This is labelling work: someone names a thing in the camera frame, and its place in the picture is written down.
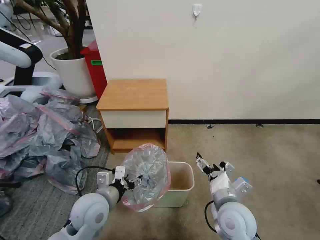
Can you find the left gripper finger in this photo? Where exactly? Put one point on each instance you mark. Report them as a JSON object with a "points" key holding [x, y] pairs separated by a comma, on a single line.
{"points": [[133, 179], [136, 184]]}

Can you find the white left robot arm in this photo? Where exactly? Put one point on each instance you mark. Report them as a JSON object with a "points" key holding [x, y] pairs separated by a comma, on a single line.
{"points": [[87, 215]]}

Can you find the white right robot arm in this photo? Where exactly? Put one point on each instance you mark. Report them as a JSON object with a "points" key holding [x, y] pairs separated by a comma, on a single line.
{"points": [[233, 220]]}

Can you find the clear pink-edged garbage bag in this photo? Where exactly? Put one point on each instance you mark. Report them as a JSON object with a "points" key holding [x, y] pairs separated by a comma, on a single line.
{"points": [[150, 170]]}

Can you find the red bin with green label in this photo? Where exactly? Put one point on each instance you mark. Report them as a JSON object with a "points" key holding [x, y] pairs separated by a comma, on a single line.
{"points": [[96, 72]]}

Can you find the pile of grey garbage bags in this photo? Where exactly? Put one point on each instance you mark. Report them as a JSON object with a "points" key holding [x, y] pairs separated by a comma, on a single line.
{"points": [[45, 132]]}

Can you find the indoor tree with brown trunk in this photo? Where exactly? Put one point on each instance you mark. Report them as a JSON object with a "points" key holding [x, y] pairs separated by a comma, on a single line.
{"points": [[72, 30]]}

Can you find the white wall hook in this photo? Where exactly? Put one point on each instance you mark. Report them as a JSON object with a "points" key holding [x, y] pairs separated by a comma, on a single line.
{"points": [[196, 10]]}

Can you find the black object under bags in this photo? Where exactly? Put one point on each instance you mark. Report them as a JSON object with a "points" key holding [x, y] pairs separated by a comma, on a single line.
{"points": [[6, 200]]}

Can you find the wooden nightstand with white drawer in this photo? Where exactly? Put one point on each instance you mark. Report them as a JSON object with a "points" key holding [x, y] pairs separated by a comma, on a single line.
{"points": [[133, 100]]}

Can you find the white round plant pot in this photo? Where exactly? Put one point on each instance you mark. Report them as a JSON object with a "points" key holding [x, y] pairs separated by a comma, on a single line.
{"points": [[72, 75]]}

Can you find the cream plastic trash can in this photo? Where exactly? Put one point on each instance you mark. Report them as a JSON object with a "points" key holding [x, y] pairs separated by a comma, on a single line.
{"points": [[181, 183]]}

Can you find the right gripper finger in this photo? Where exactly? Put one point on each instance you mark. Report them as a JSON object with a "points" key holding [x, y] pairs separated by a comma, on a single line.
{"points": [[207, 168], [200, 161]]}

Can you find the white and black background robot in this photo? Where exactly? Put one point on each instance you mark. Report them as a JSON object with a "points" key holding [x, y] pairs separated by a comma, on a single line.
{"points": [[17, 55]]}

